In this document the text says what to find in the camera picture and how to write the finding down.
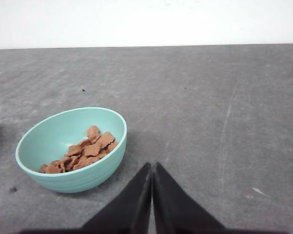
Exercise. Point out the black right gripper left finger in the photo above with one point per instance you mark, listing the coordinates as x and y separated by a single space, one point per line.
129 212

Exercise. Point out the teal ceramic bowl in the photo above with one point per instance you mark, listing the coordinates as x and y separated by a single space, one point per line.
49 140

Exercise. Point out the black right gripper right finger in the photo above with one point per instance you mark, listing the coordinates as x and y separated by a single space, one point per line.
176 212

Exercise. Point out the brown beef cube pile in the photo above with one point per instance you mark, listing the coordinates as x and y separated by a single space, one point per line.
96 146

